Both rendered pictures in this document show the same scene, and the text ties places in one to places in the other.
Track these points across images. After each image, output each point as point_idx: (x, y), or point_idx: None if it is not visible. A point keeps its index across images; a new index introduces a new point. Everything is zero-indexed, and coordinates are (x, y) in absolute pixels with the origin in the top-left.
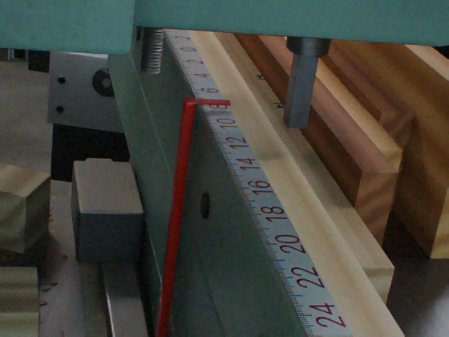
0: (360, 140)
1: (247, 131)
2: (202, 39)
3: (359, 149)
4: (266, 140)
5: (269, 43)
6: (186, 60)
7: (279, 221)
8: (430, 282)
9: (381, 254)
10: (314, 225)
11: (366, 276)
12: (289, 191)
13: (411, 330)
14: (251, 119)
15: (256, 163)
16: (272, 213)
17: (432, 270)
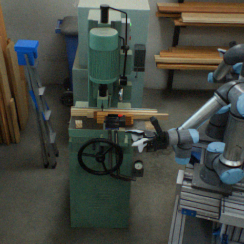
0: (97, 111)
1: (100, 109)
2: (119, 110)
3: (96, 111)
4: (99, 109)
5: (116, 111)
6: (111, 107)
7: (87, 107)
8: (94, 121)
9: (88, 112)
10: (88, 109)
11: (84, 109)
12: (92, 109)
13: (89, 119)
14: (103, 109)
15: (94, 107)
16: (88, 107)
17: (95, 121)
